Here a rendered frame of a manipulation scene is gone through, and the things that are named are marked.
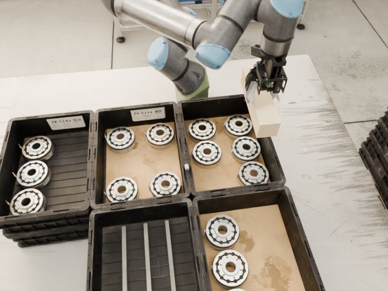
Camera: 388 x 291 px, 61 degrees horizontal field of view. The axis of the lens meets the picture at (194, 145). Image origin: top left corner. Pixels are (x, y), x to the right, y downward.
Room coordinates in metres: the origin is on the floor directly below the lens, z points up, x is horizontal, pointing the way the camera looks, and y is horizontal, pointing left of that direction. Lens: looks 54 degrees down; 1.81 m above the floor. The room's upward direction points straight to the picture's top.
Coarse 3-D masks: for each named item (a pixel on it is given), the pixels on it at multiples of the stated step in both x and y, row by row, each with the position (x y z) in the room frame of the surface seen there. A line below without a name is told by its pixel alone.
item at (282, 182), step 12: (216, 96) 0.87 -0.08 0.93; (228, 96) 0.87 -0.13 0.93; (240, 96) 0.87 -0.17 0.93; (180, 108) 0.81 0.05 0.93; (180, 120) 0.75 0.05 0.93; (276, 156) 0.59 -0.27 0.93; (192, 180) 0.51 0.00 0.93; (192, 192) 0.46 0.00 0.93; (204, 192) 0.46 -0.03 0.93; (216, 192) 0.46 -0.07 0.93
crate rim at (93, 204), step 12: (108, 108) 0.81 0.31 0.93; (120, 108) 0.81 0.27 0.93; (132, 108) 0.81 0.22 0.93; (96, 120) 0.75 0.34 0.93; (96, 132) 0.70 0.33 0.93; (180, 132) 0.70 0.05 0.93; (96, 144) 0.64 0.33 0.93; (180, 144) 0.65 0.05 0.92; (96, 156) 0.59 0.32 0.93; (96, 168) 0.55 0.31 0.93; (96, 204) 0.42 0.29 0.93; (108, 204) 0.42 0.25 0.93; (120, 204) 0.42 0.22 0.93
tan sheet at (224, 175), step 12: (192, 120) 0.84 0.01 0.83; (216, 120) 0.84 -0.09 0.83; (216, 132) 0.77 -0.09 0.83; (252, 132) 0.77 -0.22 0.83; (192, 144) 0.72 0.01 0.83; (228, 144) 0.72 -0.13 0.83; (192, 156) 0.66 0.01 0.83; (228, 156) 0.66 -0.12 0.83; (192, 168) 0.61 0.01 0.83; (216, 168) 0.61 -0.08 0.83; (228, 168) 0.61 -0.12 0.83; (204, 180) 0.56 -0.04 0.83; (216, 180) 0.56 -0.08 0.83; (228, 180) 0.56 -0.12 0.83
